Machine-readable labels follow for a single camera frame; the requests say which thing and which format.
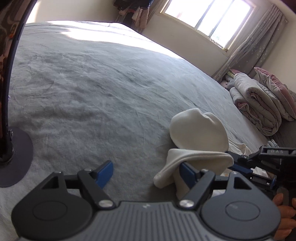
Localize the grey bed blanket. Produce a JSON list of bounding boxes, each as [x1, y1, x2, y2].
[[1, 21, 267, 240]]

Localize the folded grey pink quilt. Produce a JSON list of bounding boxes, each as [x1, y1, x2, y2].
[[230, 73, 285, 136]]

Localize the folded grey garment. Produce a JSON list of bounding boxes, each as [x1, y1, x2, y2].
[[266, 140, 279, 148]]

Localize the white cream sweatshirt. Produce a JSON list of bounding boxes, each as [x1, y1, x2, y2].
[[154, 108, 251, 199]]

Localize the hanging dark clothes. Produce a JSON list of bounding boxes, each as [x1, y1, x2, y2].
[[113, 0, 154, 32]]

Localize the person right hand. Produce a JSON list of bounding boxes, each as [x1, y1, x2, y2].
[[273, 193, 296, 240]]

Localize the pink grey pillow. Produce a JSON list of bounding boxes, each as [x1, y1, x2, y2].
[[254, 67, 295, 121]]

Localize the black smartphone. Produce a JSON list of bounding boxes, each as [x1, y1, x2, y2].
[[1, 0, 37, 166]]

